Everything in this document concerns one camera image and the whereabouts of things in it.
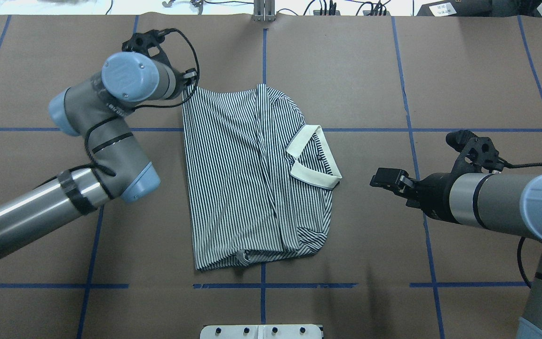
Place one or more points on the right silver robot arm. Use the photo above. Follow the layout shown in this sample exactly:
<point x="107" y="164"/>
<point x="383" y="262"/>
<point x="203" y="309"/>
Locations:
<point x="512" y="204"/>

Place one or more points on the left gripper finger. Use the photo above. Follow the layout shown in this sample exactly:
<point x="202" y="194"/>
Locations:
<point x="191" y="76"/>

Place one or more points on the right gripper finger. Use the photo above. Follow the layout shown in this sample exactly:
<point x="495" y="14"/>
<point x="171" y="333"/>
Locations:
<point x="392" y="179"/>

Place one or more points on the aluminium frame post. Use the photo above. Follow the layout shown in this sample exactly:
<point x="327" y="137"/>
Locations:
<point x="264" y="11"/>

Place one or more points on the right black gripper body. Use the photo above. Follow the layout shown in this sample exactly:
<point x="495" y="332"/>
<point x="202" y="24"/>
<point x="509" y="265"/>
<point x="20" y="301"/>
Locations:
<point x="434" y="197"/>

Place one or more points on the navy white striped polo shirt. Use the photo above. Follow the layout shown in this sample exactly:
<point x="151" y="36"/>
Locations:
<point x="260" y="179"/>

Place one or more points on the white mounting post base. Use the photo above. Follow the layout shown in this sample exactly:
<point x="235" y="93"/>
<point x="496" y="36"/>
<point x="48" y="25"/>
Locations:
<point x="263" y="331"/>

